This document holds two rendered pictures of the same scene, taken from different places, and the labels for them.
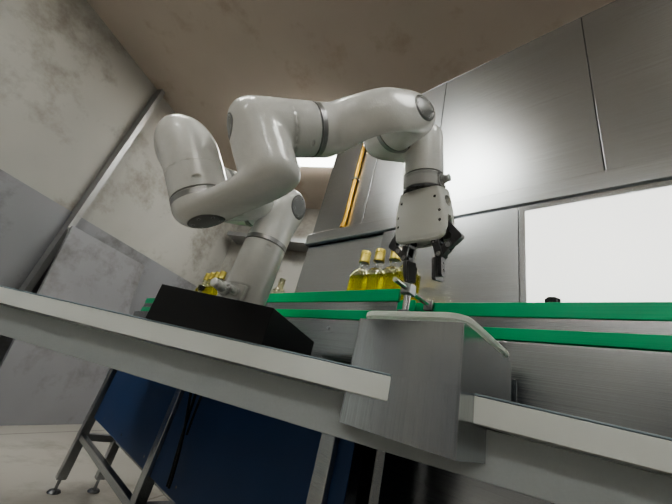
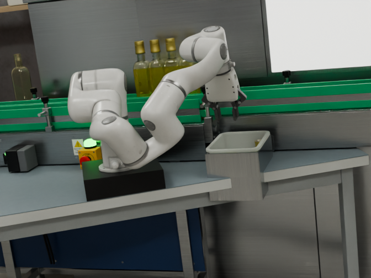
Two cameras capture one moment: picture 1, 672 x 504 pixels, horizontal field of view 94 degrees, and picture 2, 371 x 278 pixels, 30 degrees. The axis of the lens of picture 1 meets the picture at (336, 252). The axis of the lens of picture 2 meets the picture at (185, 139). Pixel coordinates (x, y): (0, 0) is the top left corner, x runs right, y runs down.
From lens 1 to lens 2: 1.77 m
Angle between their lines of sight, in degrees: 47
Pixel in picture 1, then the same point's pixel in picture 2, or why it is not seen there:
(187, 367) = (118, 210)
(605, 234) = (314, 11)
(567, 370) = (294, 126)
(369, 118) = (203, 81)
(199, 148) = (134, 137)
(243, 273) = not seen: hidden behind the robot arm
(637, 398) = (319, 134)
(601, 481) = (305, 178)
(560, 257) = (289, 28)
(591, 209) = not seen: outside the picture
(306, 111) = (179, 98)
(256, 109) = (165, 118)
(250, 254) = not seen: hidden behind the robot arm
